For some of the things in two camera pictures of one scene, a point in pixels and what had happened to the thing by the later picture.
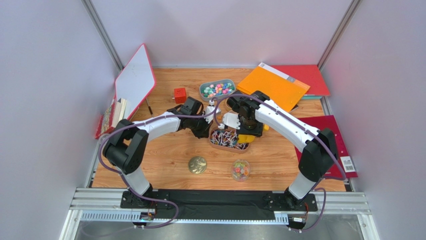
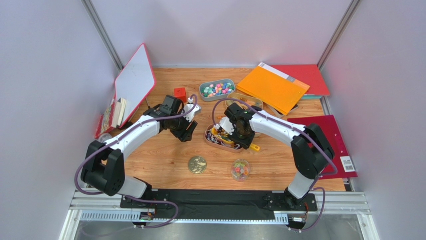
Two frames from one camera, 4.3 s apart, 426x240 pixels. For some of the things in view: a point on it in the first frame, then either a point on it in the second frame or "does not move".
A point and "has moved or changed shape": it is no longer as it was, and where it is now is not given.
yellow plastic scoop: [242, 138] has moved or changed shape
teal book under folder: [311, 97] does not move
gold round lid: [197, 165] does not move
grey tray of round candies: [219, 89] does not move
